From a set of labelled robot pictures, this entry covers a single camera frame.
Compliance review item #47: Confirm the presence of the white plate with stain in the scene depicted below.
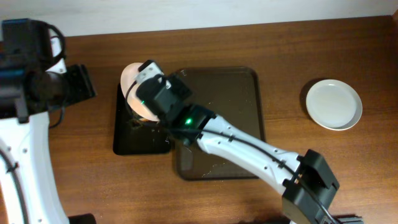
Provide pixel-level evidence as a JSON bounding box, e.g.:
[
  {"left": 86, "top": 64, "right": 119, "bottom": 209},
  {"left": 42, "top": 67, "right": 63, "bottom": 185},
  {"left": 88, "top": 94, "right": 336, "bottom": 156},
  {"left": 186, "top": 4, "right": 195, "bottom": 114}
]
[{"left": 120, "top": 63, "right": 158, "bottom": 121}]

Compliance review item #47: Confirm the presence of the green orange sponge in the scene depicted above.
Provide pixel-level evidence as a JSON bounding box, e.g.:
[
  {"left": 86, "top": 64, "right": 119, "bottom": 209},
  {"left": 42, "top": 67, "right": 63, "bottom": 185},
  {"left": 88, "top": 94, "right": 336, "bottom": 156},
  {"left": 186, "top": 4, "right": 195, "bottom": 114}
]
[{"left": 130, "top": 116, "right": 150, "bottom": 127}]

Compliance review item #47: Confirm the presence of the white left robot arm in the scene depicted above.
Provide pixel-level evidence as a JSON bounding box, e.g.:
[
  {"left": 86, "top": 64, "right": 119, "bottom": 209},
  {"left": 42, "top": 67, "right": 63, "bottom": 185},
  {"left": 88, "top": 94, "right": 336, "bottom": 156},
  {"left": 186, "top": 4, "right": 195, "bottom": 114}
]
[{"left": 1, "top": 60, "right": 96, "bottom": 223}]

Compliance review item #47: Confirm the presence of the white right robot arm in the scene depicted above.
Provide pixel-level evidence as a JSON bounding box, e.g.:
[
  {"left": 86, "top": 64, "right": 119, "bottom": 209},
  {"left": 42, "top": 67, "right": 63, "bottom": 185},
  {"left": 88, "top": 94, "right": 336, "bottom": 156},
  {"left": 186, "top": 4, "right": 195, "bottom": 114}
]
[{"left": 134, "top": 73, "right": 340, "bottom": 223}]

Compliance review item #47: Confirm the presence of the small black tray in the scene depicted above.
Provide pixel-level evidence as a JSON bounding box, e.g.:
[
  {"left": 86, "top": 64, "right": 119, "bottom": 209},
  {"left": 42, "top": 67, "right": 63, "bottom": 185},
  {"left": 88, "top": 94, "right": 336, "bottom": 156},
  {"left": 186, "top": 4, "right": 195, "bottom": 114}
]
[{"left": 113, "top": 85, "right": 172, "bottom": 156}]

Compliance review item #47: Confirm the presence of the large brown tray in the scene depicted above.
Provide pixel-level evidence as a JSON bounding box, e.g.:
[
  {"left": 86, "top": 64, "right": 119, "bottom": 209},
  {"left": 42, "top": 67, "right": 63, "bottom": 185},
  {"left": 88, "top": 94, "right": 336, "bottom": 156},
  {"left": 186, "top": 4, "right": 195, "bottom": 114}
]
[{"left": 175, "top": 67, "right": 266, "bottom": 181}]

